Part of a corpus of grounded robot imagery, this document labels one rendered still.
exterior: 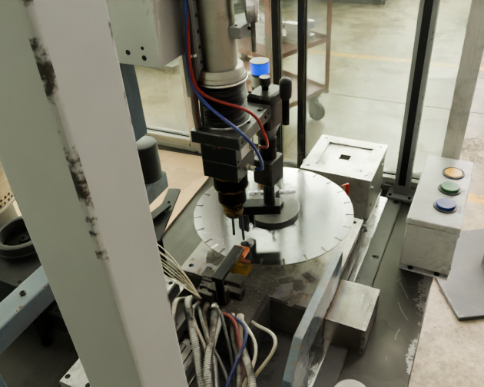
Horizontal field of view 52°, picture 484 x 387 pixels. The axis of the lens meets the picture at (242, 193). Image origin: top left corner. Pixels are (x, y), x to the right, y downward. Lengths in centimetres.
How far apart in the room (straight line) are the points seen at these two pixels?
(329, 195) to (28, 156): 93
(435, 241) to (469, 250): 131
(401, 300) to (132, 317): 97
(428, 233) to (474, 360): 99
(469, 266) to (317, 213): 143
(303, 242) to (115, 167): 79
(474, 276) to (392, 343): 130
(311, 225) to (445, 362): 114
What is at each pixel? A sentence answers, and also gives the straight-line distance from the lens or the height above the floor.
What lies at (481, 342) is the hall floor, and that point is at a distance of 214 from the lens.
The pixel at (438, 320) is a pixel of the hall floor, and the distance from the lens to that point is 216.
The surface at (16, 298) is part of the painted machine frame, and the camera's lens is 83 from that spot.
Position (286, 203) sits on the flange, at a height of 96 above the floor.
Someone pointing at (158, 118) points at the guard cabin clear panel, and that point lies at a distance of 171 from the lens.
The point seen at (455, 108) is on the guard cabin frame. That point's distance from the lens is 132.
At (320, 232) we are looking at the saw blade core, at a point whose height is 95.
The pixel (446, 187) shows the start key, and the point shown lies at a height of 91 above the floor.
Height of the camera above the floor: 158
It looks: 35 degrees down
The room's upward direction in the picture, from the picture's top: 4 degrees counter-clockwise
